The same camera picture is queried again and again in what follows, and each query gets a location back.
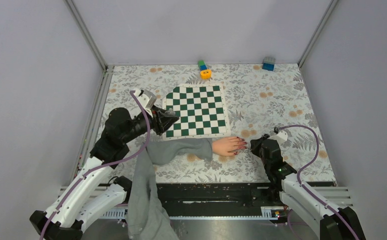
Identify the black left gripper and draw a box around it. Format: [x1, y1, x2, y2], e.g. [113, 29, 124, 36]
[122, 105, 179, 144]

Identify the clear nail polish bottle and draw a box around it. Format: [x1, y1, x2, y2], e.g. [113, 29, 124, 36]
[165, 108, 177, 118]

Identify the grey sleeved forearm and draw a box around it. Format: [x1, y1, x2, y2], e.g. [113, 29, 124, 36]
[125, 138, 213, 240]

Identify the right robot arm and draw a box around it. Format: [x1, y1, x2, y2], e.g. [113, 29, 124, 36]
[250, 131, 366, 240]

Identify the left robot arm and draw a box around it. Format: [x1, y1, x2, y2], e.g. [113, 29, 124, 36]
[29, 106, 179, 240]

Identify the person's hand with painted nails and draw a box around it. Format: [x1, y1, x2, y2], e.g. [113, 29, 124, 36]
[211, 136, 248, 157]

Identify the green white chess mat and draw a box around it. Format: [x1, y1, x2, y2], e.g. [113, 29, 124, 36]
[162, 83, 232, 141]

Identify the floral tablecloth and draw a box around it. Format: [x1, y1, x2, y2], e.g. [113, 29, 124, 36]
[102, 63, 336, 183]

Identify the yellow toy block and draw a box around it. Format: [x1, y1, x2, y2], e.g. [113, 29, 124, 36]
[200, 69, 212, 80]

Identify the green blue toy block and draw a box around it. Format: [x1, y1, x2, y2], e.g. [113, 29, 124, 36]
[197, 60, 208, 72]

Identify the blue grey toy block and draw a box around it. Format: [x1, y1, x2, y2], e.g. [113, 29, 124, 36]
[262, 56, 276, 72]

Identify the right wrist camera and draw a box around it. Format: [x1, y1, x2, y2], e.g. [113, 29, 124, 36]
[273, 127, 288, 145]

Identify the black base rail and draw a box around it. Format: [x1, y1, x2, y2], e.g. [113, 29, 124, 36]
[157, 183, 288, 219]

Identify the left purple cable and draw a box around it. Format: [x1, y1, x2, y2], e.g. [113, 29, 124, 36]
[39, 90, 152, 240]

